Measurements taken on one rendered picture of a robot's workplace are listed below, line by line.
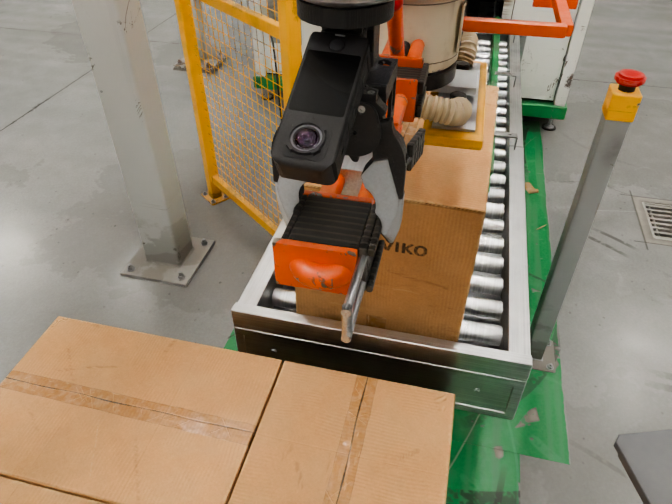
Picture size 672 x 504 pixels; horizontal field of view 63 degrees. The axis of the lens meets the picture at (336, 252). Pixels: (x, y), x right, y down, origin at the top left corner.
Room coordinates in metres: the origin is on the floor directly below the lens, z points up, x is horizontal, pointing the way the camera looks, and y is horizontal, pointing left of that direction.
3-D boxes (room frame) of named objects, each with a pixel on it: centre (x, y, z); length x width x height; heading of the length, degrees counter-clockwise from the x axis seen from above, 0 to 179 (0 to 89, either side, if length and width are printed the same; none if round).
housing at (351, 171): (0.53, -0.03, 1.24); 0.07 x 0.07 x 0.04; 77
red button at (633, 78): (1.29, -0.71, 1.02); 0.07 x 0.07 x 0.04
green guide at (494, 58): (2.27, -0.71, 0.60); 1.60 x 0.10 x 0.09; 166
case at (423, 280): (1.19, -0.17, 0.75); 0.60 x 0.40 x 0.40; 165
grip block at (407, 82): (0.74, -0.07, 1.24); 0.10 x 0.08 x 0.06; 77
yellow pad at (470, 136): (0.96, -0.22, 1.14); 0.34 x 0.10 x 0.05; 167
